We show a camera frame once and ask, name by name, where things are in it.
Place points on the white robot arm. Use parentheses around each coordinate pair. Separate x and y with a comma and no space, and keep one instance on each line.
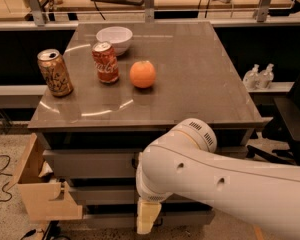
(183,162)

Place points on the gold soda can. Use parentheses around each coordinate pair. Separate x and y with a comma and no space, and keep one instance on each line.
(54,72)

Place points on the clear sanitizer bottle left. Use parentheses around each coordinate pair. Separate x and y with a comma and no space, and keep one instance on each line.
(251,77)

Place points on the orange fruit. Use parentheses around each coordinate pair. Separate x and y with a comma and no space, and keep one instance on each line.
(142,74)

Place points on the black office chair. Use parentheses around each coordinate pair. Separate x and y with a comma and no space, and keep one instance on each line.
(285,126)

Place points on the grey top drawer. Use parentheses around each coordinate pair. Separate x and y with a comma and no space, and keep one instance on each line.
(92,163)

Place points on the red cola can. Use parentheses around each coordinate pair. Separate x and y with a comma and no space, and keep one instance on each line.
(105,61)

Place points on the clear sanitizer bottle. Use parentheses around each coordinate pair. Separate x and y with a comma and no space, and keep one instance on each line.
(265,77)
(251,77)

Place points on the crumpled paper in box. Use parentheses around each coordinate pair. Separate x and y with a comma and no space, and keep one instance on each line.
(46,170)

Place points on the clear sanitizer bottle right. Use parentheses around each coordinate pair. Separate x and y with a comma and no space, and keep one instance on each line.
(265,77)

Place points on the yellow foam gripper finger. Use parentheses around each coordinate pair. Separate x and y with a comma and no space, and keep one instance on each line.
(147,213)

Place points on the cardboard box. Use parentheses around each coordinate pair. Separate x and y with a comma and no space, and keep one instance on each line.
(45,199)

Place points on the grey drawer cabinet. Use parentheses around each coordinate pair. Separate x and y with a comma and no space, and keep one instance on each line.
(194,79)

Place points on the white bowl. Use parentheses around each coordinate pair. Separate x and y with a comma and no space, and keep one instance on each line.
(119,37)

